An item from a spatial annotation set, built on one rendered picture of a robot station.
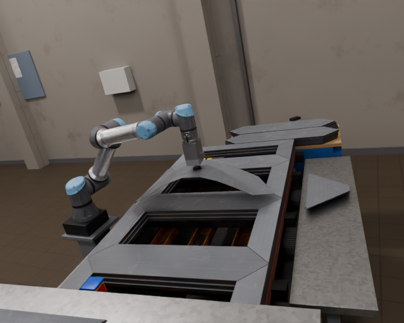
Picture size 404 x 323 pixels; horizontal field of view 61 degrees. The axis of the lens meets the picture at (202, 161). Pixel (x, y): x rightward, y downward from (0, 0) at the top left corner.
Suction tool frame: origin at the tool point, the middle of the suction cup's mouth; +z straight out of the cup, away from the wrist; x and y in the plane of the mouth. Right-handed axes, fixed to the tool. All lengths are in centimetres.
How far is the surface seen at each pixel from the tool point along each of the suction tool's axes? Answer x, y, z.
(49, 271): 170, 46, 103
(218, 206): -8.6, -6.4, 15.6
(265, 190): -30.3, -2.0, 10.8
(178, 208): 11.1, -6.6, 15.8
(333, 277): -56, -39, 27
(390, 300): -86, 30, 101
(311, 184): -49, 25, 23
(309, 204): -48, 4, 23
